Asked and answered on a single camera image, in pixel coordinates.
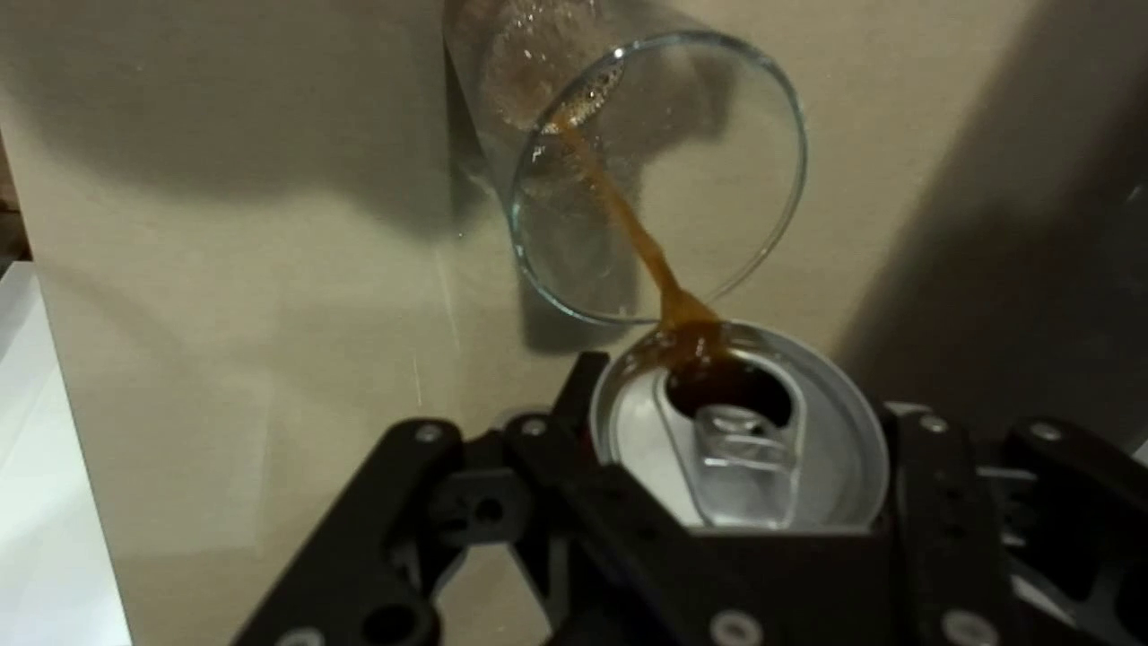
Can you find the small dark cup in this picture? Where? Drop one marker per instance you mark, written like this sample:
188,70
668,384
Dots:
651,256

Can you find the white orange drink can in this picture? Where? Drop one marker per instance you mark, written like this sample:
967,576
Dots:
838,452

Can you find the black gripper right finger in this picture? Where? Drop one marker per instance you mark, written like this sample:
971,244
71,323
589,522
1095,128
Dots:
944,540

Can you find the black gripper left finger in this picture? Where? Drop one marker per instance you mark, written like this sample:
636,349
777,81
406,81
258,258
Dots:
359,551

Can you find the tall clear glass cup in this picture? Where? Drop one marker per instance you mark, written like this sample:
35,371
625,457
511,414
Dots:
730,156

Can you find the white drawer front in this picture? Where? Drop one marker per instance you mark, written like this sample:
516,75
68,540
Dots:
46,505

